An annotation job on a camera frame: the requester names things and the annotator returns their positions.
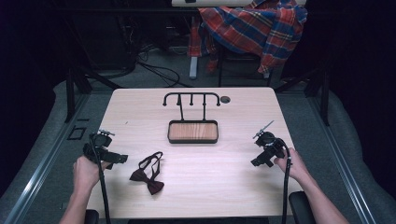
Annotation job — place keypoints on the dark red bow tie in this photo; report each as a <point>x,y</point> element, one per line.
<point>148,179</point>

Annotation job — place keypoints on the red blue plaid shirt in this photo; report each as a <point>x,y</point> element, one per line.
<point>258,28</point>

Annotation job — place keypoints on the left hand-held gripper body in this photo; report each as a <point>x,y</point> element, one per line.
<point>100,145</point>

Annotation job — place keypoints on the white desk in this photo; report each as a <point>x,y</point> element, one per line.
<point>218,2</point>

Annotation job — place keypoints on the black hook rack wooden tray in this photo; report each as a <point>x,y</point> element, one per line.
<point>193,130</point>

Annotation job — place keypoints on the person's left hand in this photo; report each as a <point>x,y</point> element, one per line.
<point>85,174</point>

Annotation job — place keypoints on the black metal stand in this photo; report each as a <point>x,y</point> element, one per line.
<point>76,84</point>
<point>317,87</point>

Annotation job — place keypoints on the black chair armrest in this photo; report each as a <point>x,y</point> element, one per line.
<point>301,207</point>
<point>91,216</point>

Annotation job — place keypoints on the white desk leg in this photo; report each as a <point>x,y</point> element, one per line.
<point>193,67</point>

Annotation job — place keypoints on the person's right hand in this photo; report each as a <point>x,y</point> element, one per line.
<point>292,166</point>

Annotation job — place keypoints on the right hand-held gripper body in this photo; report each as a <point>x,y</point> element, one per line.
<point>269,143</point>

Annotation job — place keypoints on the black chair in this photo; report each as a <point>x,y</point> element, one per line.
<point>239,67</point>

